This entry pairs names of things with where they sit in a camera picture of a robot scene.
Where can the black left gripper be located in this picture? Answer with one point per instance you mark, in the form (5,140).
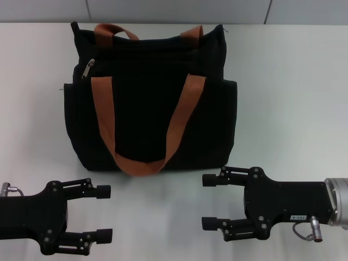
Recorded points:
(32,217)

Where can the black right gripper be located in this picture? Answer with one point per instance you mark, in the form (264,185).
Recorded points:
(285,201)

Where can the silver metal zipper pull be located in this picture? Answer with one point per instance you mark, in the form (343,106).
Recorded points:
(88,69)

